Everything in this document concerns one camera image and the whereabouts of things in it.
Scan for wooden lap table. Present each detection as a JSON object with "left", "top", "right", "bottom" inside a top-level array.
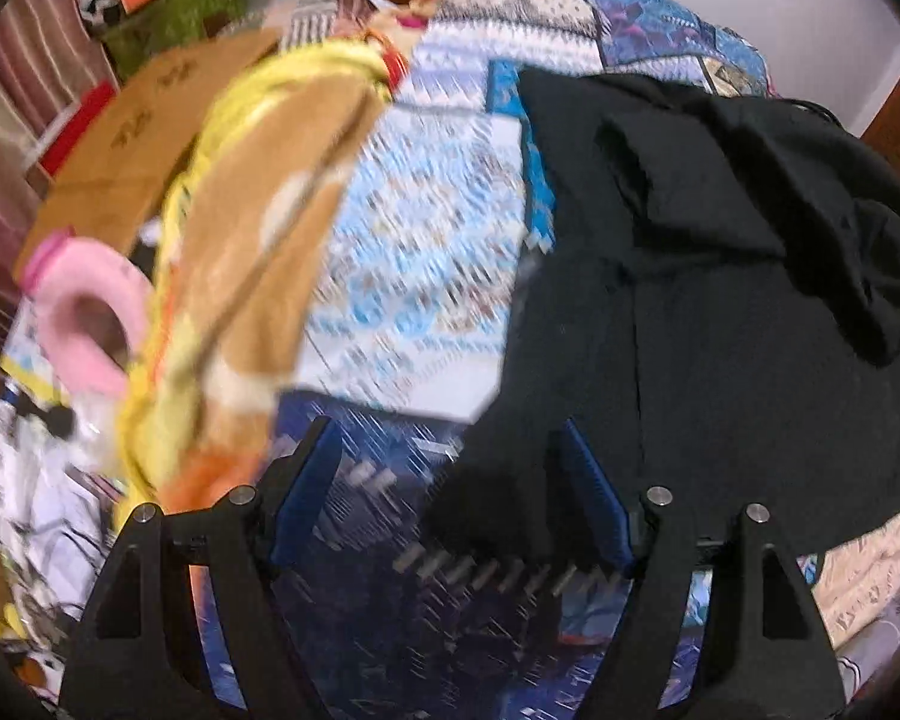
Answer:
[{"left": 13, "top": 30, "right": 282, "bottom": 282}]

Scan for cartoon printed cloth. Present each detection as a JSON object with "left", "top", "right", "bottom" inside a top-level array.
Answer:
[{"left": 0, "top": 315, "right": 140, "bottom": 631}]

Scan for green patterned cloth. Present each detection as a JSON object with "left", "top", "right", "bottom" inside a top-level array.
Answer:
[{"left": 97, "top": 0, "right": 275, "bottom": 83}]

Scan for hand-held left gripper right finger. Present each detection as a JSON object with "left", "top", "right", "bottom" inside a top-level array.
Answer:
[{"left": 547, "top": 420, "right": 848, "bottom": 720}]

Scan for red box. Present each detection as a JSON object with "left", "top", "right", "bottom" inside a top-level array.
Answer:
[{"left": 36, "top": 81, "right": 119, "bottom": 179}]

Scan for yellow cartoon blanket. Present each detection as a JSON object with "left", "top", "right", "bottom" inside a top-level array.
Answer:
[{"left": 116, "top": 36, "right": 402, "bottom": 515}]

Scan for striped brown curtain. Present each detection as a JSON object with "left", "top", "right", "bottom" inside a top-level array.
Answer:
[{"left": 0, "top": 0, "right": 113, "bottom": 421}]

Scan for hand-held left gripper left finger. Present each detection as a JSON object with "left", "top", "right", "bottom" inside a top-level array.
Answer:
[{"left": 58, "top": 416, "right": 346, "bottom": 720}]

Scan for pink plush toy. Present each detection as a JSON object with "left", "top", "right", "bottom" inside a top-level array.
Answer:
[{"left": 19, "top": 235, "right": 155, "bottom": 400}]

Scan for black zip hoodie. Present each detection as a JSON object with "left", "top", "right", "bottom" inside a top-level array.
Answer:
[{"left": 424, "top": 66, "right": 900, "bottom": 578}]

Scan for brown wooden door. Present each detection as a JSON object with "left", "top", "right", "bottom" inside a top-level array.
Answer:
[{"left": 859, "top": 49, "right": 900, "bottom": 207}]

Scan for blue patchwork blanket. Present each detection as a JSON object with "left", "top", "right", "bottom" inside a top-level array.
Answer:
[{"left": 195, "top": 0, "right": 818, "bottom": 720}]

